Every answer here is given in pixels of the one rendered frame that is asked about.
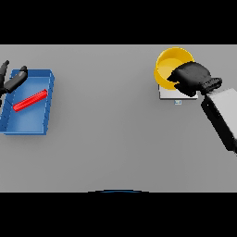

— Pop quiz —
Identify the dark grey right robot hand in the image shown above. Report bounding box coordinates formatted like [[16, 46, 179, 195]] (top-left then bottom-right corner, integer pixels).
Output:
[[167, 61, 223, 98]]

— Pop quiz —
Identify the pale square measuring scale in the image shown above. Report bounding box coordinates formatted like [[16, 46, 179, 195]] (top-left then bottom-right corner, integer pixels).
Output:
[[158, 84, 199, 106]]

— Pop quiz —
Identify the blue tray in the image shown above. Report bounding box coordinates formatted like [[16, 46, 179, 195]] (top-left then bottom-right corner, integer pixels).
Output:
[[0, 69, 56, 136]]

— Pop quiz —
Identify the red beaker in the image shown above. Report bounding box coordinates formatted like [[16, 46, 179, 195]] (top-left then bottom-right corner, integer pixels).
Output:
[[12, 89, 49, 113]]

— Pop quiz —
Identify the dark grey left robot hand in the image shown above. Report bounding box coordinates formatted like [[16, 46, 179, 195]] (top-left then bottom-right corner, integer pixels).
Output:
[[0, 59, 29, 107]]

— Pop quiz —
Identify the yellow bowl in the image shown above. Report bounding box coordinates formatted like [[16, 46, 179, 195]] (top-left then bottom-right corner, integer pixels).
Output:
[[153, 46, 195, 91]]

